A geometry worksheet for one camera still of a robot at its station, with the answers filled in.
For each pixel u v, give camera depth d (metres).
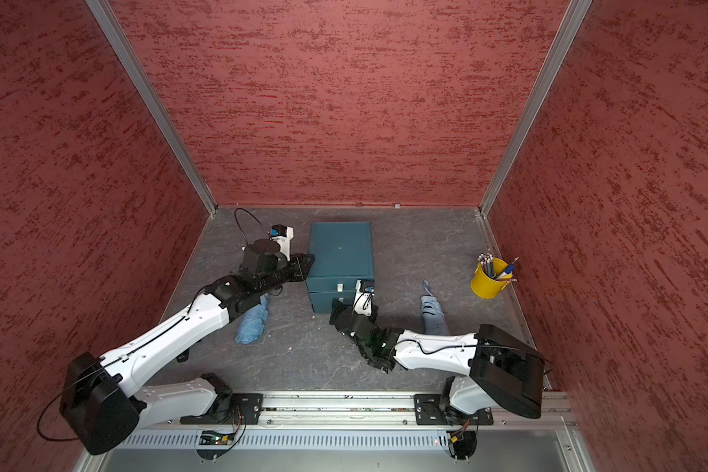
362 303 0.72
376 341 0.62
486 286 0.92
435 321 0.87
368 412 0.75
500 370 0.42
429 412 0.73
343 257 0.78
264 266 0.60
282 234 0.69
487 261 0.85
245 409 0.74
